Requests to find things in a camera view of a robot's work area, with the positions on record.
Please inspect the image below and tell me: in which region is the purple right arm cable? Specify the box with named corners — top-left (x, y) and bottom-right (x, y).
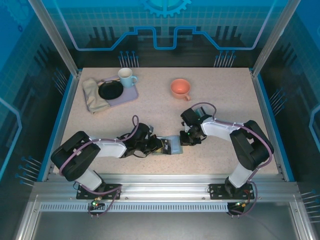
top-left (193, 101), bottom-right (275, 219)

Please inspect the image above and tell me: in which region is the beige folded cloth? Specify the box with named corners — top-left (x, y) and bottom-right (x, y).
top-left (82, 77), bottom-right (111, 115)

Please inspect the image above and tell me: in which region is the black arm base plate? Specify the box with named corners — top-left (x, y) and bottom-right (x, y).
top-left (76, 183), bottom-right (123, 200)
top-left (208, 183), bottom-right (255, 200)

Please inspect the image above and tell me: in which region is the black round plate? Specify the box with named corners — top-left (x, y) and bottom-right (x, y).
top-left (97, 80), bottom-right (125, 100)

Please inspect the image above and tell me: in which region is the aluminium frame post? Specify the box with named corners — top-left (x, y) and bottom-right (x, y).
top-left (251, 0), bottom-right (301, 77)
top-left (27, 0), bottom-right (82, 76)

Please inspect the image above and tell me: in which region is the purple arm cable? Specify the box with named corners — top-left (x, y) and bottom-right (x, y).
top-left (59, 114), bottom-right (140, 219)
top-left (193, 101), bottom-right (275, 219)

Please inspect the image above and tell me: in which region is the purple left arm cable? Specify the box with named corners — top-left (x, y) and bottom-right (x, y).
top-left (59, 114), bottom-right (140, 219)

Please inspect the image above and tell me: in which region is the small connector with green light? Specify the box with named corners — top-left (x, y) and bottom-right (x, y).
top-left (90, 198), bottom-right (105, 210)
top-left (232, 199), bottom-right (252, 210)

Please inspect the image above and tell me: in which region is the aluminium side rail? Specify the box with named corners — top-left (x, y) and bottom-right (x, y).
top-left (250, 71), bottom-right (288, 182)
top-left (41, 71), bottom-right (82, 182)

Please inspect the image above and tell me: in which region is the black VIP card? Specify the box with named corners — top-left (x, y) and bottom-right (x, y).
top-left (161, 138), bottom-right (174, 155)

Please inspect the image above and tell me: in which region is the green card holder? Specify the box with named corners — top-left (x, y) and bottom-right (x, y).
top-left (152, 134), bottom-right (185, 156)

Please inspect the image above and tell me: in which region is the aluminium front frame rail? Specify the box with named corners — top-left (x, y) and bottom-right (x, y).
top-left (32, 173), bottom-right (299, 201)

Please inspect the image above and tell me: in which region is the slotted metal cable strip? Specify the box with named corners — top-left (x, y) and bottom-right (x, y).
top-left (38, 202), bottom-right (230, 213)

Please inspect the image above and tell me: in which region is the orange cup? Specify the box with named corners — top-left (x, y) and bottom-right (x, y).
top-left (170, 78), bottom-right (192, 102)

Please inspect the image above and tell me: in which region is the lavender plastic tray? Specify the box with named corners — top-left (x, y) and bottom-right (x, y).
top-left (86, 75), bottom-right (140, 112)

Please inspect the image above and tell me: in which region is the light blue mug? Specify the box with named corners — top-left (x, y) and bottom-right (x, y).
top-left (117, 67), bottom-right (139, 89)

